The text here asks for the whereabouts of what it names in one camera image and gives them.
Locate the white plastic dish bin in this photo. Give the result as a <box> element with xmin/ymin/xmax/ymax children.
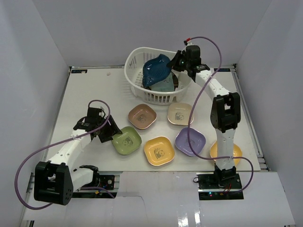
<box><xmin>124</xmin><ymin>47</ymin><xmax>193</xmax><ymax>105</ymax></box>

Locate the dark blue leaf-shaped plate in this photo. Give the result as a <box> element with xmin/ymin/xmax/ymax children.
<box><xmin>142</xmin><ymin>54</ymin><xmax>171</xmax><ymax>88</ymax></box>

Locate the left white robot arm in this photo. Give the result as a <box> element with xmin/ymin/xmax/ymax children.
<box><xmin>34</xmin><ymin>107</ymin><xmax>122</xmax><ymax>205</ymax></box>

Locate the round black-rimmed plate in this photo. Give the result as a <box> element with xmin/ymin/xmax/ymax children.
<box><xmin>148</xmin><ymin>72</ymin><xmax>178</xmax><ymax>90</ymax></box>

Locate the yellow square panda plate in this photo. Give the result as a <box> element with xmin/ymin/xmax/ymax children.
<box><xmin>143</xmin><ymin>136</ymin><xmax>175</xmax><ymax>166</ymax></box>
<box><xmin>210</xmin><ymin>141</ymin><xmax>242</xmax><ymax>166</ymax></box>

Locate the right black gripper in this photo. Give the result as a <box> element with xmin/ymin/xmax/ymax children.
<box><xmin>167</xmin><ymin>51</ymin><xmax>190</xmax><ymax>72</ymax></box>

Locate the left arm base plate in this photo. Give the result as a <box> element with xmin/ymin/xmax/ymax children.
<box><xmin>72</xmin><ymin>175</ymin><xmax>118</xmax><ymax>199</ymax></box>

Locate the brown square panda plate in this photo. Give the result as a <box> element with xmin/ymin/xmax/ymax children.
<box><xmin>128</xmin><ymin>104</ymin><xmax>157</xmax><ymax>130</ymax></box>

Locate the green square panda plate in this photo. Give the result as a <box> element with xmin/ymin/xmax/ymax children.
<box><xmin>111</xmin><ymin>126</ymin><xmax>142</xmax><ymax>155</ymax></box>

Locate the cream square panda plate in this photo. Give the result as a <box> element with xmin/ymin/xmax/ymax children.
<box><xmin>168</xmin><ymin>102</ymin><xmax>192</xmax><ymax>126</ymax></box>

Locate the light teal rectangular divided plate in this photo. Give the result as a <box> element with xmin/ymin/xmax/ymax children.
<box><xmin>151</xmin><ymin>72</ymin><xmax>175</xmax><ymax>92</ymax></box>

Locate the purple square panda plate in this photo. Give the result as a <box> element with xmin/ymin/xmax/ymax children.
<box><xmin>175</xmin><ymin>127</ymin><xmax>206</xmax><ymax>157</ymax></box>

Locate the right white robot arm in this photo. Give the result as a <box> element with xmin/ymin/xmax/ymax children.
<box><xmin>167</xmin><ymin>45</ymin><xmax>241</xmax><ymax>189</ymax></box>

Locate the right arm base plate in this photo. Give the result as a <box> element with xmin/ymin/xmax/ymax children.
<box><xmin>193</xmin><ymin>173</ymin><xmax>244</xmax><ymax>201</ymax></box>

